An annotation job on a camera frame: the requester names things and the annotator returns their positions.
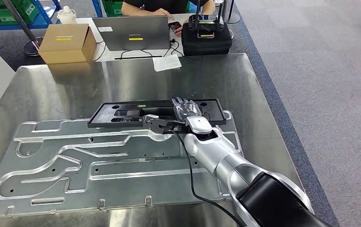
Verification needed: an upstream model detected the person's hand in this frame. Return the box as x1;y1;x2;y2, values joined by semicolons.
174;18;189;35
151;8;175;20

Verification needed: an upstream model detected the brown cardboard box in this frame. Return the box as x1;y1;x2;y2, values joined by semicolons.
38;23;97;65

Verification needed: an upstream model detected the person's left hand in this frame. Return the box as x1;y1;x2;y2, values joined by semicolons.
174;18;189;35

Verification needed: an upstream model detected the black camera bracket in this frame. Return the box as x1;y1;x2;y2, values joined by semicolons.
155;120;188;135

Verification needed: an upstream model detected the white plastic bottle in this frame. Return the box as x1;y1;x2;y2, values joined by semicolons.
57;5;78;25

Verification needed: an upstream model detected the person's right hand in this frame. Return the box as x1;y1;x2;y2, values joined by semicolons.
151;8;175;20

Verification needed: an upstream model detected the black plastic frame part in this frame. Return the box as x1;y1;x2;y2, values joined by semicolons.
87;98;227;129

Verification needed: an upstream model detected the green plastic crate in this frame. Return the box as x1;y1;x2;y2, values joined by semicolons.
101;0;125;17
0;0;40;26

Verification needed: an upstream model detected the blue metal rack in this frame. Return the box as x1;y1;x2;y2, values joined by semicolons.
0;0;63;33

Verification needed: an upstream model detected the black carrying case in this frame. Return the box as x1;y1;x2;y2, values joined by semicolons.
181;22;233;57

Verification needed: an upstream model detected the white paper sheet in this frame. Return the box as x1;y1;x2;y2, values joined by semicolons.
152;54;182;72

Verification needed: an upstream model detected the black cable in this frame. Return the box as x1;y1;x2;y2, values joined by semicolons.
93;40;107;62
158;124;246;227
163;38;185;58

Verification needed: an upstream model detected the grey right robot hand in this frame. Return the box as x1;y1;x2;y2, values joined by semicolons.
172;97;213;135

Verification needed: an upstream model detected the black antenna device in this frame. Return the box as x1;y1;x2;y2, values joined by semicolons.
188;0;225;39

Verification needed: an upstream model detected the grey laptop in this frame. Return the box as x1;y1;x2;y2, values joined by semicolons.
92;16;171;52

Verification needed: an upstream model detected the person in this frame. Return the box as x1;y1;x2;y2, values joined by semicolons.
121;0;216;18

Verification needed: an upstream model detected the steel workbench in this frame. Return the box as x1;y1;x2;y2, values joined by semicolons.
0;53;303;227

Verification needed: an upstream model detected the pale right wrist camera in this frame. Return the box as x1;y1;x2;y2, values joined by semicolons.
143;114;161;131

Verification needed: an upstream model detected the grey stanchion post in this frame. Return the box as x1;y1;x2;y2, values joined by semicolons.
223;0;241;25

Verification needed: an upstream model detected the white desk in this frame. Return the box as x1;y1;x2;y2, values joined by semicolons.
74;13;200;62

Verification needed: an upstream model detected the grey stamped metal panel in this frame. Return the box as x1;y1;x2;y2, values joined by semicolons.
0;110;244;219

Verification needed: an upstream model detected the black stanchion post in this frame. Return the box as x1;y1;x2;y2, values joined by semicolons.
2;0;45;57

